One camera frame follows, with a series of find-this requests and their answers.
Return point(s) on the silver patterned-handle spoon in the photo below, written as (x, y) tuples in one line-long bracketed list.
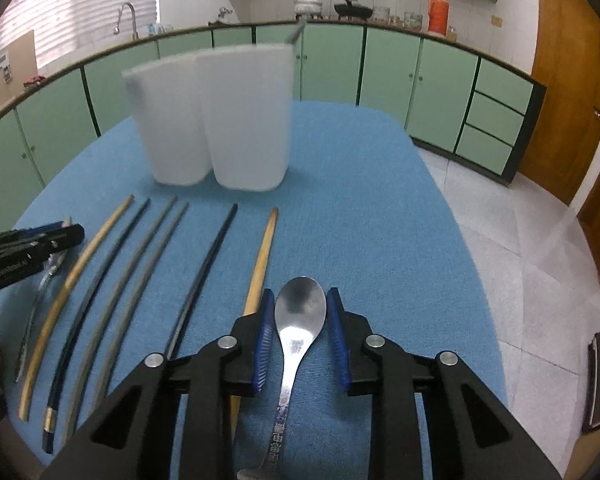
[(50, 269)]

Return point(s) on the white twin utensil holder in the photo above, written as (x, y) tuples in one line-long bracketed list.
[(224, 111)]

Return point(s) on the plain silver spoon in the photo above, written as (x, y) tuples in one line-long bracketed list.
[(295, 35)]

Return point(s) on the black chopstick decorated end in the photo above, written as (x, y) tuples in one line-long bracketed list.
[(179, 328)]

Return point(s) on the white window blind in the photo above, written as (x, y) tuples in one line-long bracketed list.
[(63, 26)]

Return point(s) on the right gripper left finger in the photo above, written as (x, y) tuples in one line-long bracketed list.
[(163, 403)]

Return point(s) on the jars on counter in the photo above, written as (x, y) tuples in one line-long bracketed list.
[(409, 21)]

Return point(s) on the cardboard box with print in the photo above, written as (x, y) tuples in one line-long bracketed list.
[(17, 64)]

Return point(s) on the blue tablecloth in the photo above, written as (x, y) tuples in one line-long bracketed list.
[(358, 210)]

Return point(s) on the grey chopstick left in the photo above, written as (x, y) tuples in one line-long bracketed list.
[(88, 329)]

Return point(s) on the bamboo chopstick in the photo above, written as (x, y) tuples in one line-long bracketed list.
[(39, 348), (260, 264)]

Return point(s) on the pink cloth on counter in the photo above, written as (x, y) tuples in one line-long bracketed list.
[(33, 81)]

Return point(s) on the white cooking pot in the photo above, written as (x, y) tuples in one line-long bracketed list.
[(309, 9)]

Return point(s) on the silver cartoon-handle spoon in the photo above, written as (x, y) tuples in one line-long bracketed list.
[(299, 315)]

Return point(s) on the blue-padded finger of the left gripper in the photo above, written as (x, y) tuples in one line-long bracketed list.
[(32, 232)]

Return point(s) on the orange thermos flask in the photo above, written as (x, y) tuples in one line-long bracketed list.
[(438, 17)]

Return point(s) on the green lower kitchen cabinets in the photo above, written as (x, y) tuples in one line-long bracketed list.
[(452, 100)]

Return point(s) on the black wok with lid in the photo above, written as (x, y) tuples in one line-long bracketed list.
[(353, 9)]

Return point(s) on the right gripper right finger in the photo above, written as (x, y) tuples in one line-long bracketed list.
[(431, 417)]

